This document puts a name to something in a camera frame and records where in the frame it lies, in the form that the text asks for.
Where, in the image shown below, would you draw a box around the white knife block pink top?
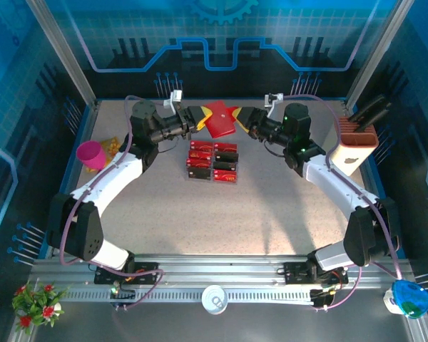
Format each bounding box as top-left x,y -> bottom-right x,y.
322,116 -> 380,177

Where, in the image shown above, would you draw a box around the aluminium frame post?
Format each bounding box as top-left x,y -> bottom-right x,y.
24,0 -> 100,108
345,0 -> 415,108

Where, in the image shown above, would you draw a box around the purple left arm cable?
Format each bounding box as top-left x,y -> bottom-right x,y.
58,94 -> 186,311

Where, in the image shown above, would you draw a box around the artificial plant red flowers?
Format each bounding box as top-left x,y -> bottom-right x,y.
11,281 -> 69,336

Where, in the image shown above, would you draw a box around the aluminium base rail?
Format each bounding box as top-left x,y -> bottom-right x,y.
30,253 -> 414,304

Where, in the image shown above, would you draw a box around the pink plastic goblet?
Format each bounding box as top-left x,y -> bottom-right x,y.
75,140 -> 108,172

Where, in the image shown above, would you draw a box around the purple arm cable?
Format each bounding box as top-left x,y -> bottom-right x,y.
283,93 -> 402,313
58,94 -> 186,311

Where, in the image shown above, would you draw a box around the red card holder wallet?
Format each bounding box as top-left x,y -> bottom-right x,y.
203,100 -> 238,140

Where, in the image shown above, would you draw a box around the black knife handle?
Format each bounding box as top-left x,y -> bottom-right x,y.
352,102 -> 393,133
347,94 -> 389,124

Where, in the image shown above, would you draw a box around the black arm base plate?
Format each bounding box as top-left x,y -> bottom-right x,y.
283,261 -> 349,286
93,261 -> 161,286

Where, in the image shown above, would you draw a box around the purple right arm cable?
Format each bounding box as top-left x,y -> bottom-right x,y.
283,93 -> 402,313

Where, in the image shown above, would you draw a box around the red VIP credit card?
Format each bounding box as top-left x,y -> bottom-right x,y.
213,170 -> 239,184

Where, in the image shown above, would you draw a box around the yellow snack bag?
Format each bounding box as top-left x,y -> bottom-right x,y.
86,137 -> 122,174

